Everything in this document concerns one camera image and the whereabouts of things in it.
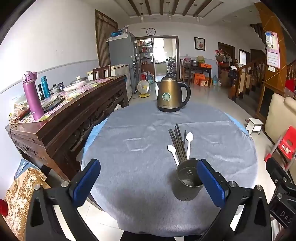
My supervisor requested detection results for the purple water bottle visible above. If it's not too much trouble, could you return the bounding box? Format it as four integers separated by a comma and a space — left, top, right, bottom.
22, 71, 45, 121

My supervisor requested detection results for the white chest freezer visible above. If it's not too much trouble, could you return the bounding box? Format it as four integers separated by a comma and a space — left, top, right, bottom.
87, 64, 133, 101

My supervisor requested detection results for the grey refrigerator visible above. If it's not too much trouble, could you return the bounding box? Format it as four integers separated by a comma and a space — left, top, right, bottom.
106, 32, 139, 93

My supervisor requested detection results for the beige sofa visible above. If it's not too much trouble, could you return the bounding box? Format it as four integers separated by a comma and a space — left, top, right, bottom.
265, 93, 296, 144

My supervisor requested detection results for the orange carton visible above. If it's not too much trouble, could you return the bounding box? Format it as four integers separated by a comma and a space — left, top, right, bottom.
194, 73, 209, 87

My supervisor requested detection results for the teal thermos bottle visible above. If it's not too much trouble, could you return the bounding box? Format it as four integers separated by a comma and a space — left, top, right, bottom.
41, 76, 51, 99

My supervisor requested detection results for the grey table cloth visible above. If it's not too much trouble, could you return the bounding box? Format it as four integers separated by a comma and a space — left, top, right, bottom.
81, 101, 258, 237

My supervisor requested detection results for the wall calendar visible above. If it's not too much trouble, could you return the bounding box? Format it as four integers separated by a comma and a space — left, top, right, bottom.
265, 31, 281, 69

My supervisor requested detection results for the red round object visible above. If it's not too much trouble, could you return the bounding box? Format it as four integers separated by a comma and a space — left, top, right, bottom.
0, 199, 9, 217

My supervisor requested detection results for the grey perforated utensil holder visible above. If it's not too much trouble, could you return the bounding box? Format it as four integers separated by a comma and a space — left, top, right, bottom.
173, 158, 204, 202

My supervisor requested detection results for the carved wooden sideboard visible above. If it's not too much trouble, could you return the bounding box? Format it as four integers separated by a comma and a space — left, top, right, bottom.
6, 75, 129, 181

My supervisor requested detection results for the black flat tray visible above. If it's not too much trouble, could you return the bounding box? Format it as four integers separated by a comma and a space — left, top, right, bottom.
43, 97, 66, 111

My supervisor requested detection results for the gold patterned bag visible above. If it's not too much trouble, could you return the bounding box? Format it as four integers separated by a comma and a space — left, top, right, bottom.
5, 168, 47, 240

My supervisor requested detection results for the gold electric kettle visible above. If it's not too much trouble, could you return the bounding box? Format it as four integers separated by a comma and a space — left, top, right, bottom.
156, 74, 191, 113

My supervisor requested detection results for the brown wooden door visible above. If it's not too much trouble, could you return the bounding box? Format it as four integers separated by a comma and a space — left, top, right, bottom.
95, 10, 118, 68

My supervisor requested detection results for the pantry shelf with bottles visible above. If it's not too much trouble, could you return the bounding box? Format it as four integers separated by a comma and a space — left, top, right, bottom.
136, 39, 153, 75

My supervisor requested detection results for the wooden dining table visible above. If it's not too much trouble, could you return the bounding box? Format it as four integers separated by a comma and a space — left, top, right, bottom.
182, 58, 212, 88

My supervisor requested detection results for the small white stool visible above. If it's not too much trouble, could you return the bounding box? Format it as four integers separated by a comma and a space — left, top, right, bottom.
245, 118, 265, 136

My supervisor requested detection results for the steel pot with lid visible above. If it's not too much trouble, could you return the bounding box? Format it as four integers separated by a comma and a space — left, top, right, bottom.
70, 76, 88, 85

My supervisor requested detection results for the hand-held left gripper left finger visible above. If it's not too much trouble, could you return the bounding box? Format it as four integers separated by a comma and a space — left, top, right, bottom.
25, 159, 101, 241

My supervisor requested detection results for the wooden chair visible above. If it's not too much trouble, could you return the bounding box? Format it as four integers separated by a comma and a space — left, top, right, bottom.
93, 65, 112, 80

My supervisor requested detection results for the wooden staircase railing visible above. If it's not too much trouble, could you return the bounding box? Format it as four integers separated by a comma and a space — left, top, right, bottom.
228, 58, 266, 103

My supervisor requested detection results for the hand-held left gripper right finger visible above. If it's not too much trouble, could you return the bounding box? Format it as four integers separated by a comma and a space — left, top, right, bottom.
196, 159, 272, 241

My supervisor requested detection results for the round electric heater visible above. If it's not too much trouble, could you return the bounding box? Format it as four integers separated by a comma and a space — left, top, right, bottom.
137, 80, 150, 98

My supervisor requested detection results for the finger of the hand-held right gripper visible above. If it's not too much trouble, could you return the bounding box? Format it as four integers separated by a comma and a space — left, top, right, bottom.
265, 157, 292, 186

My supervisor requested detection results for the white plastic spoon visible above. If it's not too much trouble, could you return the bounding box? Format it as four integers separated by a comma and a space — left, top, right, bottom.
167, 145, 180, 166
186, 132, 194, 159

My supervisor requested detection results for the blue round table cover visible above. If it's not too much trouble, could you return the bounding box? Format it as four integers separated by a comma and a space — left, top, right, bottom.
82, 112, 251, 167

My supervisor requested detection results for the framed wall picture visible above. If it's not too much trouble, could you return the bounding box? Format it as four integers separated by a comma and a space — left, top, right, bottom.
194, 37, 206, 51

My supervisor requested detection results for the red plastic chair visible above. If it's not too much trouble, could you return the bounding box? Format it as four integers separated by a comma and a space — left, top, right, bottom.
264, 126, 296, 163

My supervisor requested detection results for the white bowl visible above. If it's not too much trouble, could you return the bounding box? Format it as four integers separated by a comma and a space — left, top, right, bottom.
62, 83, 85, 92

